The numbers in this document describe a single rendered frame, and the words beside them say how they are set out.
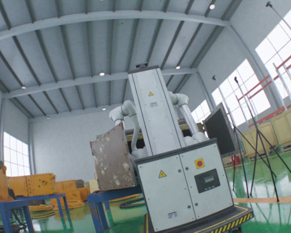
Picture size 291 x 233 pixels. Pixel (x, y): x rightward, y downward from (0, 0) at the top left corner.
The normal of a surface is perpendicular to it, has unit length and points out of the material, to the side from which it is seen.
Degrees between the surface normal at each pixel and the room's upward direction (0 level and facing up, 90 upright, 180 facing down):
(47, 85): 90
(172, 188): 90
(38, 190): 90
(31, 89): 90
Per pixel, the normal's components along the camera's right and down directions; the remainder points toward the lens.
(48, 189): 0.20, -0.38
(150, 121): 0.00, -0.34
